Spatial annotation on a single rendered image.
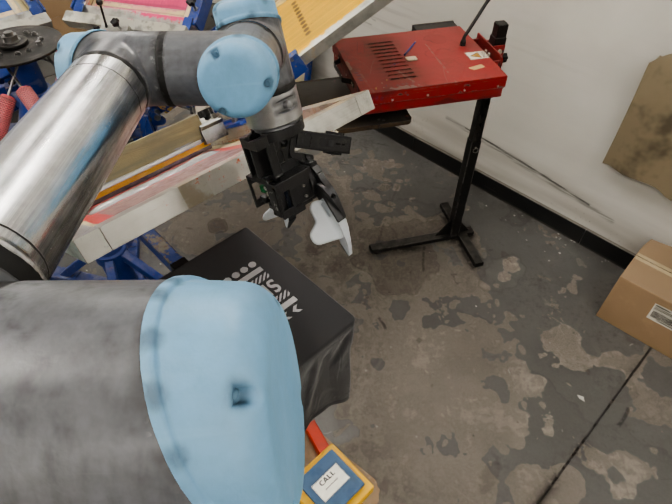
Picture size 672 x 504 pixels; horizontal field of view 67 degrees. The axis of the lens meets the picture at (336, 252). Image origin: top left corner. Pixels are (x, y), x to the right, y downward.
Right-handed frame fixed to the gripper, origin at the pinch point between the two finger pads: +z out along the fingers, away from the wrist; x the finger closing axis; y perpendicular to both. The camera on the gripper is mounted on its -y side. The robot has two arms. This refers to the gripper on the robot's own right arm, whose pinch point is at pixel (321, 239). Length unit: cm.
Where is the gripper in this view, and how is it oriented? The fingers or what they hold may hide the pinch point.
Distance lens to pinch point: 79.8
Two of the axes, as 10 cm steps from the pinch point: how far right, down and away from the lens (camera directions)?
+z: 2.0, 8.1, 5.5
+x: 6.6, 3.0, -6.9
